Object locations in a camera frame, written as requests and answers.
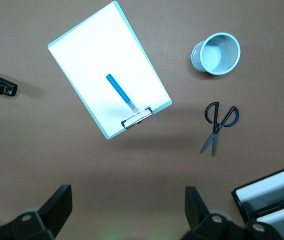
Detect blue marker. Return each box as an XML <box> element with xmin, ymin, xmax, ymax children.
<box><xmin>105</xmin><ymin>73</ymin><xmax>139</xmax><ymax>113</ymax></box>

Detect black stacked document tray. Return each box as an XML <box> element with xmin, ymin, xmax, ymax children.
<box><xmin>232</xmin><ymin>162</ymin><xmax>284</xmax><ymax>240</ymax></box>

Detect light blue mesh pen cup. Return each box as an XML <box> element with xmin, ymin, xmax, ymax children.
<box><xmin>190</xmin><ymin>31</ymin><xmax>242</xmax><ymax>76</ymax></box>

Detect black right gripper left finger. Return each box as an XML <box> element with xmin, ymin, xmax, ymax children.
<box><xmin>0</xmin><ymin>184</ymin><xmax>72</xmax><ymax>240</ymax></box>

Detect black stapler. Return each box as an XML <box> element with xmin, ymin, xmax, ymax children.
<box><xmin>0</xmin><ymin>68</ymin><xmax>18</xmax><ymax>99</ymax></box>

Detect mint green clipboard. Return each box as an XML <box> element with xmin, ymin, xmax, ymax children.
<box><xmin>47</xmin><ymin>0</ymin><xmax>173</xmax><ymax>140</ymax></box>

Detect white paper sheet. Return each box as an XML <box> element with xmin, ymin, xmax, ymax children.
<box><xmin>49</xmin><ymin>2</ymin><xmax>170</xmax><ymax>138</ymax></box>

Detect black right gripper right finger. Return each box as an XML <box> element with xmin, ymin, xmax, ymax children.
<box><xmin>180</xmin><ymin>186</ymin><xmax>282</xmax><ymax>240</ymax></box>

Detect black blue-handled scissors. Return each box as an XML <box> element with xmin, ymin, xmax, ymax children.
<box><xmin>200</xmin><ymin>101</ymin><xmax>240</xmax><ymax>157</ymax></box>

